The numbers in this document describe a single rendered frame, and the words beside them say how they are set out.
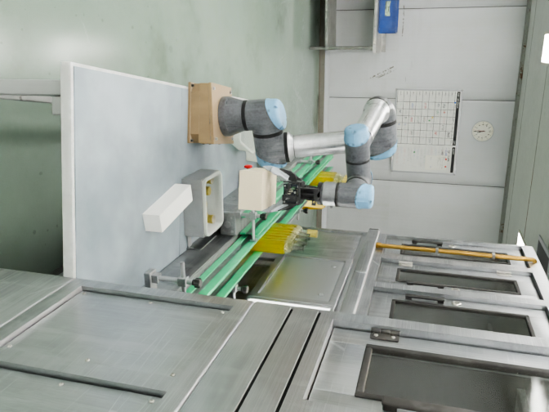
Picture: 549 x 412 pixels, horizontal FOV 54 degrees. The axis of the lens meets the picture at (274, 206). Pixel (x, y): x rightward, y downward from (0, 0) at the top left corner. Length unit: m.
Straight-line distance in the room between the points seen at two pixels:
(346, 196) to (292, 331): 0.58
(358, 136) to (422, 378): 0.80
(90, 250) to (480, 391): 1.01
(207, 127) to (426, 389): 1.27
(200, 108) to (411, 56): 6.11
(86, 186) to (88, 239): 0.14
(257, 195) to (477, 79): 6.48
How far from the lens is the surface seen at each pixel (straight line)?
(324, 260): 2.42
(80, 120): 1.46
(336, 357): 1.11
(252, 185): 1.65
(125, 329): 1.23
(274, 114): 1.97
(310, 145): 2.03
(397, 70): 7.92
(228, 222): 2.16
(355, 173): 1.67
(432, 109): 7.93
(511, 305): 2.28
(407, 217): 8.29
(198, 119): 1.99
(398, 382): 1.06
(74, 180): 1.45
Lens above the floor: 1.60
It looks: 16 degrees down
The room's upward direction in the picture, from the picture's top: 94 degrees clockwise
